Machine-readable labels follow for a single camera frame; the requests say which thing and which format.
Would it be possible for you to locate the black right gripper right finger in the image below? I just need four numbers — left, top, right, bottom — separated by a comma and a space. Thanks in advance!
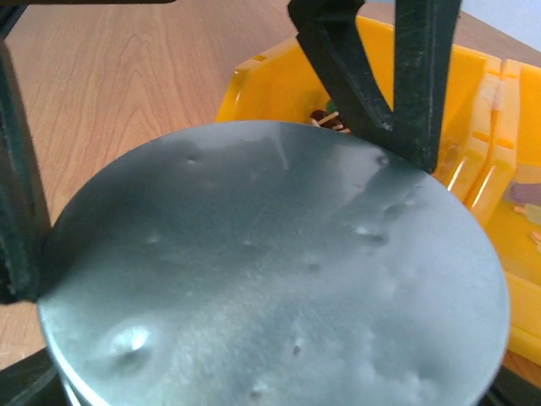
485, 366, 541, 406

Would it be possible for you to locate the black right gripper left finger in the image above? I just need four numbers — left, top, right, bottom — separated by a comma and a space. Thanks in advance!
1, 349, 57, 405

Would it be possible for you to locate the yellow bin with popsicle candies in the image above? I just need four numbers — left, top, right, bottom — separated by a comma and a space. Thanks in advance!
434, 58, 540, 363

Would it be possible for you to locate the round clear cup lid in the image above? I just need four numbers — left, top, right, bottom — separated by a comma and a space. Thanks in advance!
38, 121, 510, 405

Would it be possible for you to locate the clear plastic cup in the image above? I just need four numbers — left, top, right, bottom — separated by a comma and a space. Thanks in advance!
61, 378, 86, 406

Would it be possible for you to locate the yellow bin with lollipops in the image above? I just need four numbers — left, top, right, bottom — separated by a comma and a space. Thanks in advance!
215, 15, 487, 183

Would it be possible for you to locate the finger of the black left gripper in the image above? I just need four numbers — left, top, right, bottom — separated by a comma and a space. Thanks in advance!
287, 0, 461, 173
0, 0, 178, 305

